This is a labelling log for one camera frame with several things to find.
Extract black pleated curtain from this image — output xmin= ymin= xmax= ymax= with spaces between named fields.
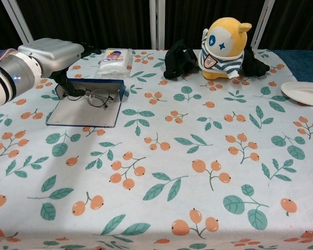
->
xmin=163 ymin=0 xmax=263 ymax=50
xmin=14 ymin=0 xmax=152 ymax=51
xmin=259 ymin=0 xmax=313 ymax=51
xmin=0 ymin=0 xmax=24 ymax=52

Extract black frame eyeglasses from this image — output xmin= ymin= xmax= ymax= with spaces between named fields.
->
xmin=65 ymin=87 xmax=115 ymax=110

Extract white tissue pack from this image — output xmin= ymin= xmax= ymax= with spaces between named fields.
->
xmin=95 ymin=48 xmax=134 ymax=78

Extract yellow striped plush toy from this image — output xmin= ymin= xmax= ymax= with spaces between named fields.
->
xmin=198 ymin=17 xmax=253 ymax=80

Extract white plate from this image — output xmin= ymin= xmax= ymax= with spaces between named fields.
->
xmin=280 ymin=81 xmax=313 ymax=107

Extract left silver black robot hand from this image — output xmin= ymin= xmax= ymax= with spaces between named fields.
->
xmin=17 ymin=38 xmax=101 ymax=99

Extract floral orange green tablecloth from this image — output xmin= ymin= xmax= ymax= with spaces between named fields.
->
xmin=0 ymin=48 xmax=313 ymax=250

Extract blue glasses case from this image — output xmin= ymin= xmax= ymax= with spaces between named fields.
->
xmin=46 ymin=78 xmax=125 ymax=128

